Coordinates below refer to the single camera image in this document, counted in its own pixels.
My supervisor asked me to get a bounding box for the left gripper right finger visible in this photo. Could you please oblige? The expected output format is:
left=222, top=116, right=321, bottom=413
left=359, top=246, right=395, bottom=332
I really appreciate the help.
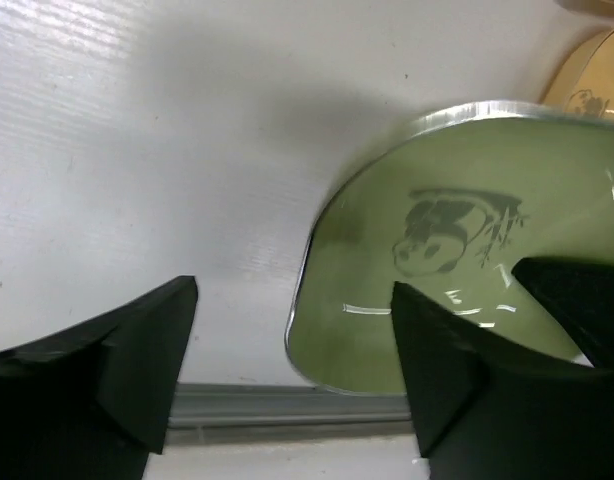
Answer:
left=391, top=282, right=614, bottom=479

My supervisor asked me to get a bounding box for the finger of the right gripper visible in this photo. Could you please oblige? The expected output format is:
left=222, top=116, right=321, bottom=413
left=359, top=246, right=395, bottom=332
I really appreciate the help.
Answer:
left=512, top=257, right=614, bottom=369

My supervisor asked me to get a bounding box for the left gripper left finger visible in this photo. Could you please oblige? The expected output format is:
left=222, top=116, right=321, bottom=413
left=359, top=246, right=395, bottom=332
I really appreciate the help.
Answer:
left=0, top=275, right=198, bottom=479

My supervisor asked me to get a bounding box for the green square plate front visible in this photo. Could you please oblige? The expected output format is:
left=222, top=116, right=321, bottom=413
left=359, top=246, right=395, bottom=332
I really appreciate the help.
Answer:
left=284, top=100, right=614, bottom=395

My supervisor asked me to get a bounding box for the yellow square plate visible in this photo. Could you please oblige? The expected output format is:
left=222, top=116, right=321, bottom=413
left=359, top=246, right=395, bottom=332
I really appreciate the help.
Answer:
left=541, top=29, right=614, bottom=121

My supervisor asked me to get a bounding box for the cream square plate right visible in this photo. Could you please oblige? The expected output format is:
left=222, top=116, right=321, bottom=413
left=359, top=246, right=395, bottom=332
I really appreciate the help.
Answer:
left=556, top=0, right=614, bottom=17

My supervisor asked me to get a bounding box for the aluminium rail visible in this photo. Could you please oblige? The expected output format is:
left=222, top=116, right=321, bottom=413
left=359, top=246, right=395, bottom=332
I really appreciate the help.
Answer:
left=166, top=384, right=413, bottom=445

